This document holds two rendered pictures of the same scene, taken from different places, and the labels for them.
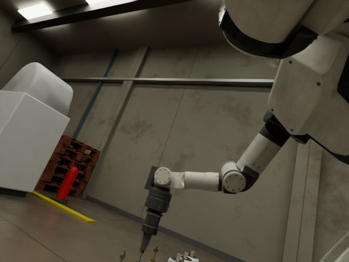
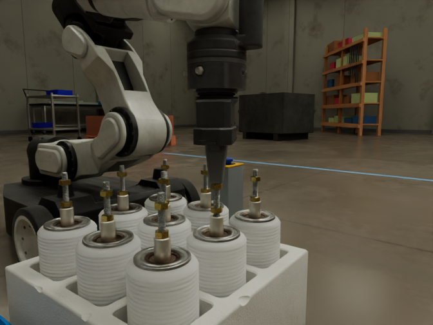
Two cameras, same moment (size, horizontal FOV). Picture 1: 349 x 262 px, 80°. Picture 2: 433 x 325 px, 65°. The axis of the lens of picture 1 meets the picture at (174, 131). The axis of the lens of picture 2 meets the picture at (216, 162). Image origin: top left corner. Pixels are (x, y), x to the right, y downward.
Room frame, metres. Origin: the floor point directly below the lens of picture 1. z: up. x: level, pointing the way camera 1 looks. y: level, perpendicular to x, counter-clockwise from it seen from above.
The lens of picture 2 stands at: (1.36, 0.05, 0.44)
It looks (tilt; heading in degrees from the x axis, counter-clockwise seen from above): 8 degrees down; 189
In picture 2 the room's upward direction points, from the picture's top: straight up
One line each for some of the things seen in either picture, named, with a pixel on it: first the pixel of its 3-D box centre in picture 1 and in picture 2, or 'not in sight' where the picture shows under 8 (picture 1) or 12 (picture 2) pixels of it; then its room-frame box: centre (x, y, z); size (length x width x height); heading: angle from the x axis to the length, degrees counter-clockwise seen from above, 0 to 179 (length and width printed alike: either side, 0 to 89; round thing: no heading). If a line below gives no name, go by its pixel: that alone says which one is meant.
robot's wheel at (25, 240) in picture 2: not in sight; (36, 242); (0.58, -0.56, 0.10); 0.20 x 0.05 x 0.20; 60
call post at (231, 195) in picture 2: not in sight; (224, 222); (0.50, -0.06, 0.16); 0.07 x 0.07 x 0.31; 62
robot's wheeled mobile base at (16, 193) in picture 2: not in sight; (80, 182); (0.22, -0.64, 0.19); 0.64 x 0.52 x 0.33; 60
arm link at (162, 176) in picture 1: (160, 183); (227, 23); (0.84, -0.01, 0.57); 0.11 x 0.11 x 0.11; 76
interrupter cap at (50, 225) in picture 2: not in sight; (67, 224); (0.84, -0.29, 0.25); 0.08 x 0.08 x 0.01
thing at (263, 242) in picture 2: not in sight; (254, 262); (0.74, 0.03, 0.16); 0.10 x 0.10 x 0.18
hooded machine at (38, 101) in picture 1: (21, 125); not in sight; (2.80, 1.94, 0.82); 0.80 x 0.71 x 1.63; 58
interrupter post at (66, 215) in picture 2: not in sight; (67, 216); (0.84, -0.29, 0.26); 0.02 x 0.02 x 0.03
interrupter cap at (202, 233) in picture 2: not in sight; (216, 233); (0.85, -0.03, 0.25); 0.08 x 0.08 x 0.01
